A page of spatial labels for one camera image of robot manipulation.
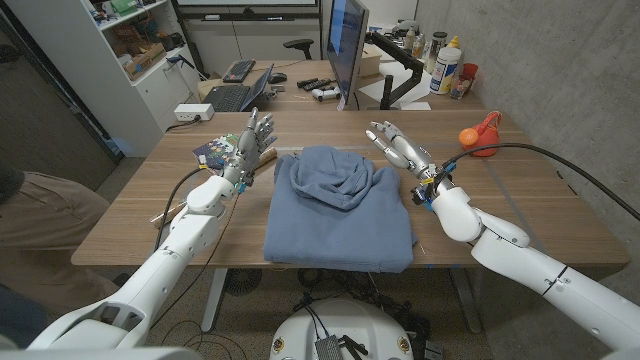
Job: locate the white wipes canister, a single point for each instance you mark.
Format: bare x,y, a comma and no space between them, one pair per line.
444,70

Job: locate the colourful puzzle box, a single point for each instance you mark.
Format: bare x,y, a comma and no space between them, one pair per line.
215,150

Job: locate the black open laptop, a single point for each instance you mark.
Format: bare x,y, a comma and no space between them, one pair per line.
230,97

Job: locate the dark lidded jar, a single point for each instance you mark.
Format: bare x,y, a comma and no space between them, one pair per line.
436,50

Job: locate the white shelf unit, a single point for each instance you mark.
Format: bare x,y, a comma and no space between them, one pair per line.
100,90

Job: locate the black remote control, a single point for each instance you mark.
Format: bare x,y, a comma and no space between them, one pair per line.
315,83

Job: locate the white game controller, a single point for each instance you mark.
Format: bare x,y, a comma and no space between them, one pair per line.
326,93

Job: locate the light wooden box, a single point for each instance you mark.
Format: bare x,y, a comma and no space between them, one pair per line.
371,61

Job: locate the red cup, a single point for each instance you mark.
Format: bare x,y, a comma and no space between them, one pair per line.
470,70

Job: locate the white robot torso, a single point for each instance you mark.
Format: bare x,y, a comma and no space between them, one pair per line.
345,325

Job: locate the pink sticky note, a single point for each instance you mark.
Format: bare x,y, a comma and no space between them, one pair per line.
341,105

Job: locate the person's tan trousers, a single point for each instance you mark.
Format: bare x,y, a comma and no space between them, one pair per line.
50,225

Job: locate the white power strip box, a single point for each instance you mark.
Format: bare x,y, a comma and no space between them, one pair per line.
192,111

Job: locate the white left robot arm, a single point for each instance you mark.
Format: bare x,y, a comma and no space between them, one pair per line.
165,265

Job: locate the black computer mouse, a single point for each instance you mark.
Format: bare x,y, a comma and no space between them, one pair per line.
277,78

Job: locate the black keyboard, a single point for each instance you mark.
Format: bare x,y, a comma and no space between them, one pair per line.
239,71

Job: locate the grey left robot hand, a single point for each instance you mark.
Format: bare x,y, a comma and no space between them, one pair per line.
245,150

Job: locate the black computer monitor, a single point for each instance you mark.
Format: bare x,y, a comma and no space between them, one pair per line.
345,45

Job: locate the open cardboard box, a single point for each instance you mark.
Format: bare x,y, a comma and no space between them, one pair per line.
145,60

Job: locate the glass with pens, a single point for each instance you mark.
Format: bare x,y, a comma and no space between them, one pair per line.
460,87

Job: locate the blue folded hoodie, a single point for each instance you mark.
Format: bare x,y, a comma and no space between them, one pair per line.
340,225

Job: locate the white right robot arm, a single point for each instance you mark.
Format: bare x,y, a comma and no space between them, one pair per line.
525,260

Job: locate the white table leg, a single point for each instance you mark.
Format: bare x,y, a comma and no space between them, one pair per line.
214,300
466,300

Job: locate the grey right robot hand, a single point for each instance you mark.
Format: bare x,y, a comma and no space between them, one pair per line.
407,150

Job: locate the white paper sheet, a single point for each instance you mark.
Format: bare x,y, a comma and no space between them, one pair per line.
395,82

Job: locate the black office chair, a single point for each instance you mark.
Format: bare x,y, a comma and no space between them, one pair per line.
299,46

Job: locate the orange watering can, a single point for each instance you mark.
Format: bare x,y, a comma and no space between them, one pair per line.
485,142

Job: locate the floral wrapping paper roll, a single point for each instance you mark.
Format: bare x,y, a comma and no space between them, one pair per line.
164,215

